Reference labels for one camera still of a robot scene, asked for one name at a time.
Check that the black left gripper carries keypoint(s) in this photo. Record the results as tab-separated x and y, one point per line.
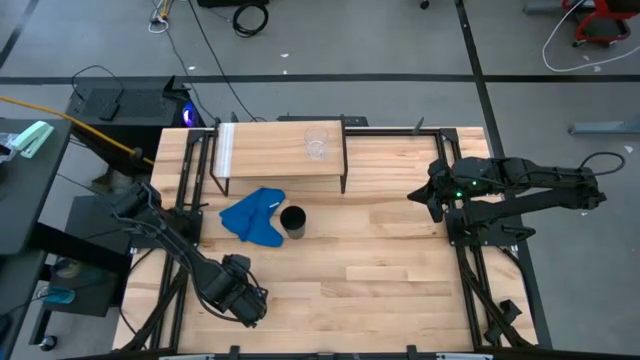
245	305

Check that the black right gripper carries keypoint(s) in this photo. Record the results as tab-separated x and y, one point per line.
450	180

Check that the tall black cup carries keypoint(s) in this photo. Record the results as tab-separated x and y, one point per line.
293	220

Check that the clear glass mug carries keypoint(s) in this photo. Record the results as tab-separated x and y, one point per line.
316	145

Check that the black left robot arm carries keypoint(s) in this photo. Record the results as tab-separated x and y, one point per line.
175	240

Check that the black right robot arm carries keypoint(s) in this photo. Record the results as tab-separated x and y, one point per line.
540	200

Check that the wooden shelf with black legs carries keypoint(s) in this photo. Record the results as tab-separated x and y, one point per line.
270	150

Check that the blue cloth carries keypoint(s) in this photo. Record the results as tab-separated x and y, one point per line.
250	220

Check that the black power strip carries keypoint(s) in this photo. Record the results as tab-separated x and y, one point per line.
360	121

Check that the black low cart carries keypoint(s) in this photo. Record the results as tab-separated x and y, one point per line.
95	220

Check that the blue item under desk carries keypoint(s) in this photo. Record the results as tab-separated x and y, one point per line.
60	296

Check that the grey desk foot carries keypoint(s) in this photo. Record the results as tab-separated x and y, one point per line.
605	127

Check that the black computer tower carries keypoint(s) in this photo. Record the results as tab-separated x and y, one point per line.
140	107

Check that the black wifi antenna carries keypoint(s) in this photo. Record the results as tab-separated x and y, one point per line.
175	85

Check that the small black box on computer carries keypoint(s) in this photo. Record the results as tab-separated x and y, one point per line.
109	111

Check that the black side desk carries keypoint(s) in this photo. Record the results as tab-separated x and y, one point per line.
30	200

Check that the mint green stapler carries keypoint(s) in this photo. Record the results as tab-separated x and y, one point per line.
32	139

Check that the black floor-standing box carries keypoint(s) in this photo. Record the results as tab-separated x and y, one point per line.
230	2

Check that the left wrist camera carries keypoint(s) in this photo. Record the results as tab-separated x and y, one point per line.
236	265

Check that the black metal table frame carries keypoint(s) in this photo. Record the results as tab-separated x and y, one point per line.
390	131

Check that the red stool frame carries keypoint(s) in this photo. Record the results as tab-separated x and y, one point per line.
592	24

